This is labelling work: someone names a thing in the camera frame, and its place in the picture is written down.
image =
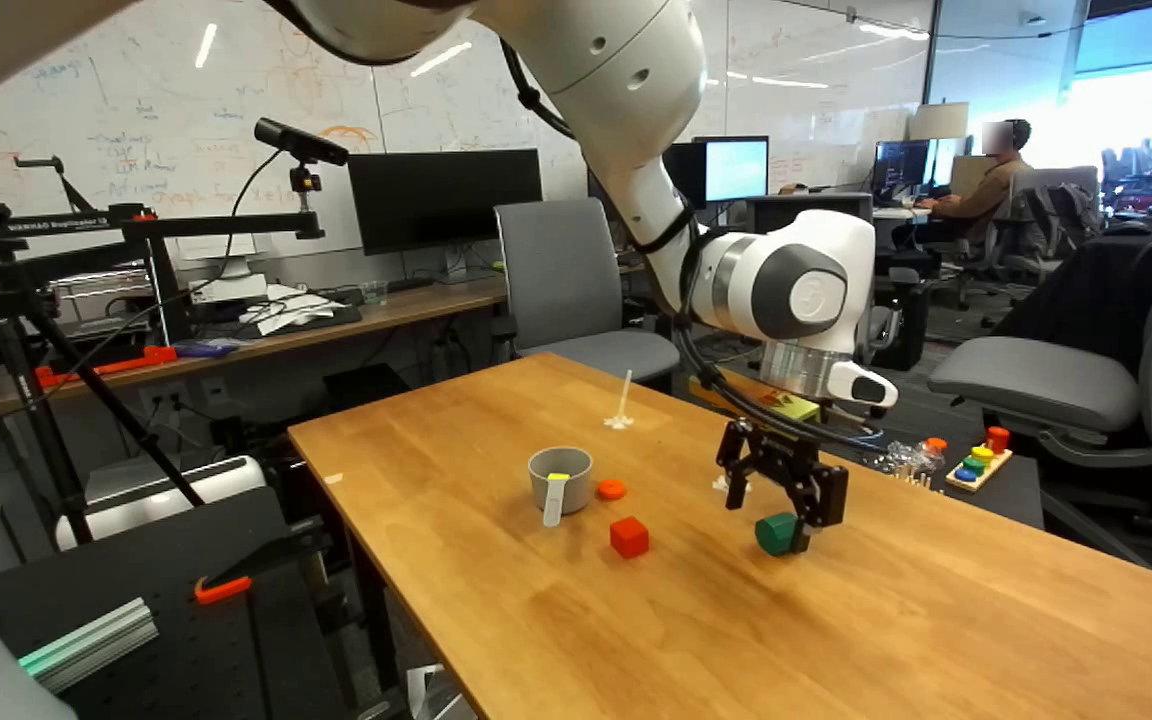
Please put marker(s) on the seated person brown shirt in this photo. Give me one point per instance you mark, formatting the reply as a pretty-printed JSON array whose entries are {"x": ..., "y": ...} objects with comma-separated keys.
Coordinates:
[{"x": 990, "y": 187}]

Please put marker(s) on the dark distant monitor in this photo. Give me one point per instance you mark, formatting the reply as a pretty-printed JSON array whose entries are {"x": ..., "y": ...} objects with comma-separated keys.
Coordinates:
[{"x": 897, "y": 163}]

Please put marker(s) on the gray padded office chair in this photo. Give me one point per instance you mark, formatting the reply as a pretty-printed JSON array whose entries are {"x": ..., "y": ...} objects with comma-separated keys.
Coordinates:
[{"x": 1041, "y": 381}]

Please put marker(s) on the black bar camera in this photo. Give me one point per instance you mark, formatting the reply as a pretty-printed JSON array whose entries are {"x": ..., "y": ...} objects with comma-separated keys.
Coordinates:
[{"x": 292, "y": 136}]

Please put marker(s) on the small orange disc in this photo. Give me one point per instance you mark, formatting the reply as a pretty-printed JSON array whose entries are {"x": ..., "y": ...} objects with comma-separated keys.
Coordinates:
[{"x": 612, "y": 490}]

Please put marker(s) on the long wooden desk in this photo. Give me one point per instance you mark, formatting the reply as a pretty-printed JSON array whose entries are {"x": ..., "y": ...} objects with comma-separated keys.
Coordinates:
[{"x": 391, "y": 315}]

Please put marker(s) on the clear bottle orange cap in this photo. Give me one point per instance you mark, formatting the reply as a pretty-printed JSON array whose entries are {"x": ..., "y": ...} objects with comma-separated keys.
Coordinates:
[{"x": 908, "y": 460}]

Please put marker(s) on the green block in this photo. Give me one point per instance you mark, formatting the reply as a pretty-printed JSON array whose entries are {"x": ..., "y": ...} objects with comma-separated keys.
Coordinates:
[{"x": 779, "y": 538}]

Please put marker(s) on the silver metal cylinder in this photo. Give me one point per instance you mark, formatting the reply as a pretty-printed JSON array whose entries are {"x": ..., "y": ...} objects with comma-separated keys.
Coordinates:
[{"x": 91, "y": 640}]

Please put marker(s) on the gray measuring cup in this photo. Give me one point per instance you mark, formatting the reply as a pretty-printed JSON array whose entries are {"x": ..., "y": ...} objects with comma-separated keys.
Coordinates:
[{"x": 576, "y": 499}]

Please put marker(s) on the white paper pile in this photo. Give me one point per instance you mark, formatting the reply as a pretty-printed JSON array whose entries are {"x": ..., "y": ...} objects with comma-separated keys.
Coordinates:
[{"x": 284, "y": 315}]

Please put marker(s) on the black cart top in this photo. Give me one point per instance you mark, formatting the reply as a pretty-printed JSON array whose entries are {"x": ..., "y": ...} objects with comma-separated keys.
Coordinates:
[{"x": 178, "y": 653}]

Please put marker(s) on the black computer monitor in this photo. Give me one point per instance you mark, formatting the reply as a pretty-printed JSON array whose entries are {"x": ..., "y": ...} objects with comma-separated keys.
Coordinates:
[{"x": 685, "y": 174}]

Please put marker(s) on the red block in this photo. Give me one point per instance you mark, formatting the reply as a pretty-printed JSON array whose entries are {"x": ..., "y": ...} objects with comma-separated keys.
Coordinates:
[{"x": 628, "y": 538}]

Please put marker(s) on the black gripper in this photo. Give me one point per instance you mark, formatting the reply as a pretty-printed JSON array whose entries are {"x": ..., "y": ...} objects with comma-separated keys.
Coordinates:
[{"x": 788, "y": 457}]

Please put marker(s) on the colourful stacking toy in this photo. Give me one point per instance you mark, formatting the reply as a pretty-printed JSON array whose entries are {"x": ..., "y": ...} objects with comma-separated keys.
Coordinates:
[{"x": 982, "y": 460}]

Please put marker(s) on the yellow block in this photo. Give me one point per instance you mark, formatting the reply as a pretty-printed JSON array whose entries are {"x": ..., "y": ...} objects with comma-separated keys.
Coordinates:
[{"x": 558, "y": 478}]

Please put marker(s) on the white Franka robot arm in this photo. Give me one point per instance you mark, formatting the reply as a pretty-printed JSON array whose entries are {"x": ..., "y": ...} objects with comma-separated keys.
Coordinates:
[{"x": 628, "y": 83}]

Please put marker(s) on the white roll tube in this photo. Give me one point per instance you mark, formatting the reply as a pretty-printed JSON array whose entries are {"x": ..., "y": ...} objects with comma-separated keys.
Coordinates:
[{"x": 150, "y": 500}]

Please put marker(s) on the black mesh chair gray frame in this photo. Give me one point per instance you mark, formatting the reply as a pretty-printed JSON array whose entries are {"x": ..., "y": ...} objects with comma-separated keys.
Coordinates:
[{"x": 811, "y": 200}]

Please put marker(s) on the colourful wrist mount plate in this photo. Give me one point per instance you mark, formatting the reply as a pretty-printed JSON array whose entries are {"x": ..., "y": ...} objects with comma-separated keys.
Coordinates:
[{"x": 798, "y": 408}]

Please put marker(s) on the white lampshade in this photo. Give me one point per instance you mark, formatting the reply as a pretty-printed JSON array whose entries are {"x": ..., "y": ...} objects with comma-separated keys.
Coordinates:
[{"x": 938, "y": 123}]

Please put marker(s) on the orange bar tool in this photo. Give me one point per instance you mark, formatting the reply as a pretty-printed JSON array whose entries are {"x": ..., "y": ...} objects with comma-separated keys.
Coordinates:
[{"x": 109, "y": 363}]

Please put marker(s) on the white plastic pin stand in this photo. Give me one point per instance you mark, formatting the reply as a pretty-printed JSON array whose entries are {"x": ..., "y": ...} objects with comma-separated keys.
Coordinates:
[{"x": 621, "y": 421}]

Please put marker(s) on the bright lit monitor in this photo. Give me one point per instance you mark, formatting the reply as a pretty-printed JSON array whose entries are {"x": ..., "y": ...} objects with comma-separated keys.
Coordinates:
[{"x": 737, "y": 168}]

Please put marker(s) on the small black table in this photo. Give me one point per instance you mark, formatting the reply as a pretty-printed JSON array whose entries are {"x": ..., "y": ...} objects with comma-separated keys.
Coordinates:
[{"x": 1010, "y": 506}]

